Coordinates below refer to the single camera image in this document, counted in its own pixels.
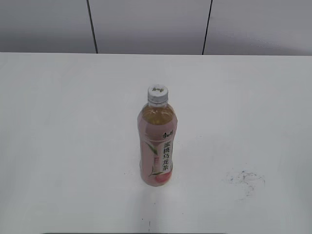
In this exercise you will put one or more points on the pink oolong tea bottle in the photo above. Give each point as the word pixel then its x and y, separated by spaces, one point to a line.
pixel 156 129

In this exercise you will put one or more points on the white bottle cap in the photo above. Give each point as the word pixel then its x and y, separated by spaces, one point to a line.
pixel 157 95

